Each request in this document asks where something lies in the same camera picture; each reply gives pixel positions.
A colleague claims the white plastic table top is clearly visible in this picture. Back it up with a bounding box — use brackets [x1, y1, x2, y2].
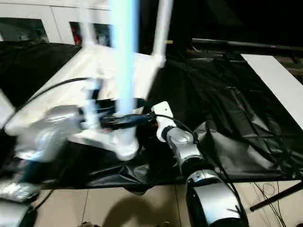
[4, 44, 166, 162]

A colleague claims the white plastic table leg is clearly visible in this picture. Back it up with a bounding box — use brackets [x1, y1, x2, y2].
[0, 88, 16, 129]
[152, 0, 175, 69]
[79, 0, 100, 48]
[110, 0, 141, 162]

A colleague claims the black glossy mat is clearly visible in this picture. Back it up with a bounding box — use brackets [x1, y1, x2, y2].
[0, 40, 303, 196]

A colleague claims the white glass-door cabinet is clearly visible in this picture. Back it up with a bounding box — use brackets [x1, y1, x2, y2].
[0, 0, 115, 47]

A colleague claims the flat white board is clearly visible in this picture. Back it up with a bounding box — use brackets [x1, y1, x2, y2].
[241, 53, 303, 131]

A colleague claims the black metal stand bar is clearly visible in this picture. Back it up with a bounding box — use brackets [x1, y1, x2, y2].
[250, 181, 303, 212]

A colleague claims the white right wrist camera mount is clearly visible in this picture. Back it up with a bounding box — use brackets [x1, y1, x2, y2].
[151, 101, 178, 143]

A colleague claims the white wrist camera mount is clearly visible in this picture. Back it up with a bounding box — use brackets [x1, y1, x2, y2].
[81, 79, 105, 131]
[151, 101, 178, 143]

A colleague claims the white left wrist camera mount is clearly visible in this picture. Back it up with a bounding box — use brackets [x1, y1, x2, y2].
[81, 79, 105, 131]

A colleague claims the black left wrist camera cable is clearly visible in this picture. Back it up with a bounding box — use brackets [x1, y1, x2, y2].
[4, 77, 92, 126]

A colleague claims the long black metal rail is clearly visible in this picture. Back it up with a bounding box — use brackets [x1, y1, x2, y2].
[191, 38, 303, 52]

